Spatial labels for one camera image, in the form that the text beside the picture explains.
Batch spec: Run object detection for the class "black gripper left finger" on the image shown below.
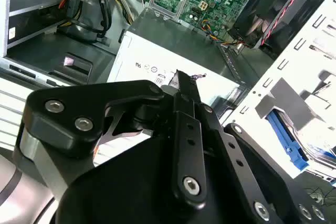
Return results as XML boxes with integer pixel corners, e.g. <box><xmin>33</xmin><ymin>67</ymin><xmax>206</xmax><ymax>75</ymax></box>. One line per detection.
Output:
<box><xmin>15</xmin><ymin>69</ymin><xmax>208</xmax><ymax>205</ymax></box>

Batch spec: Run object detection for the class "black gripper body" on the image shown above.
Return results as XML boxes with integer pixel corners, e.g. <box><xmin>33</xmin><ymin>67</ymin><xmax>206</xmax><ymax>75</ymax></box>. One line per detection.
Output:
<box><xmin>54</xmin><ymin>98</ymin><xmax>253</xmax><ymax>224</ymax></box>

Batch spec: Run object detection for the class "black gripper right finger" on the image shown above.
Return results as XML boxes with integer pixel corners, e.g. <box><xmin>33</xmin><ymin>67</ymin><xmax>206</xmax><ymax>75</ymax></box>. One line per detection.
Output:
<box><xmin>183</xmin><ymin>76</ymin><xmax>331</xmax><ymax>224</ymax></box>

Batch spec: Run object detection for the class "hard disk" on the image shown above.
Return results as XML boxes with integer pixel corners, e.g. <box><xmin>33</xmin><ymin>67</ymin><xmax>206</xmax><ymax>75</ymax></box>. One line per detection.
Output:
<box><xmin>265</xmin><ymin>108</ymin><xmax>336</xmax><ymax>183</ymax></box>

